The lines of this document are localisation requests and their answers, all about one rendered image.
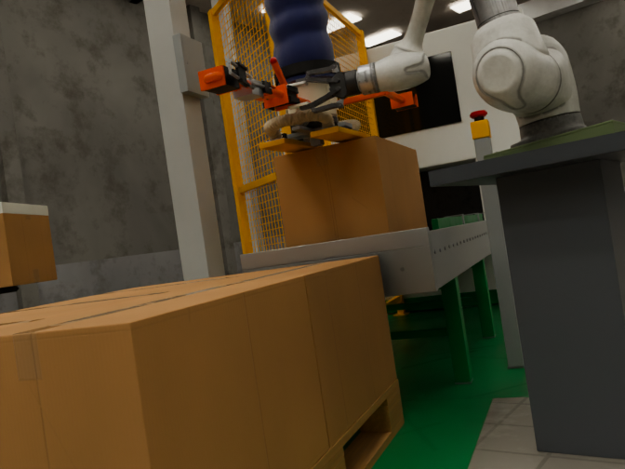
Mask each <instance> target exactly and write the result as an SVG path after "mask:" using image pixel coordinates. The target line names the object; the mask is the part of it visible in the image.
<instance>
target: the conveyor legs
mask: <svg viewBox="0 0 625 469"><path fill-rule="evenodd" d="M470 268H472V273H473V280H474V286H475V292H476V296H474V297H464V298H461V297H460V292H459V281H458V277H455V278H454V279H452V280H451V281H449V282H448V283H446V284H445V285H443V286H442V287H440V288H439V289H441V292H442V300H436V301H418V302H409V303H398V304H389V305H386V308H387V311H394V310H405V309H415V308H424V307H434V306H444V311H445V322H446V327H443V328H421V329H410V330H397V331H390V333H391V339H392V340H402V339H415V338H427V337H440V336H448V341H449V347H450V354H451V360H452V366H453V372H454V379H455V384H471V383H472V381H473V377H472V366H471V360H470V354H469V347H468V342H467V335H466V329H465V323H464V316H463V311H462V304H464V303H474V302H477V304H478V311H479V316H480V323H481V330H482V335H483V339H487V338H495V337H496V331H495V326H494V319H493V313H492V307H491V300H490V295H489V288H488V283H487V276H486V269H485V258H483V259H482V260H480V261H479V262H477V263H476V264H475V265H473V266H472V267H470Z"/></svg>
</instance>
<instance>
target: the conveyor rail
mask: <svg viewBox="0 0 625 469"><path fill-rule="evenodd" d="M430 238H431V243H432V255H433V261H434V267H435V273H436V279H437V286H438V288H440V287H442V286H443V285H445V284H446V283H448V282H449V281H451V280H452V279H454V278H455V277H457V276H458V275H460V274H462V273H463V272H465V271H466V270H467V269H469V268H470V267H472V266H473V265H475V264H476V263H477V262H479V261H480V260H482V259H483V258H485V257H486V256H488V255H489V254H491V250H490V244H489V238H488V231H487V226H486V221H477V222H472V223H466V224H461V225H457V226H451V227H446V228H442V229H436V230H431V231H430Z"/></svg>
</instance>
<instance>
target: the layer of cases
mask: <svg viewBox="0 0 625 469"><path fill-rule="evenodd" d="M396 379H397V376H396V370H395V364H394V357H393V351H392V339H391V333H390V327H389V320H388V315H387V308H386V301H385V296H384V289H383V283H382V276H381V270H380V264H379V256H378V255H377V256H369V257H363V258H355V259H348V260H341V261H328V262H320V263H314V264H306V265H300V266H292V267H286V268H278V269H271V270H264V271H257V272H250V273H243V274H236V275H223V276H216V277H209V278H202V279H194V280H188V281H180V282H174V283H166V284H160V285H152V286H146V287H138V288H128V289H123V290H118V291H113V292H108V293H103V294H99V295H93V296H88V297H84V298H79V299H74V300H68V301H60V302H55V303H50V304H45V305H40V306H35V307H30V308H25V309H20V310H16V311H11V312H5V313H1V314H0V469H311V468H312V467H313V466H314V465H315V463H316V462H317V461H318V460H319V459H320V458H321V457H322V456H323V455H324V454H325V453H326V452H327V451H328V450H329V448H331V447H332V446H333V445H334V444H335V443H336V442H337V440H338V439H339V438H340V437H341V436H342V435H343V434H344V433H345V432H346V431H347V430H348V429H349V428H350V427H351V426H352V425H353V424H354V423H355V422H356V421H357V420H358V419H359V417H360V416H361V415H362V414H363V413H364V412H365V411H366V410H367V409H368V408H369V407H370V406H371V405H372V404H373V403H374V402H375V401H376V400H377V399H378V398H379V397H380V395H381V394H382V393H383V392H384V391H385V390H386V389H387V388H388V387H389V386H390V385H391V384H392V383H393V382H394V381H395V380H396Z"/></svg>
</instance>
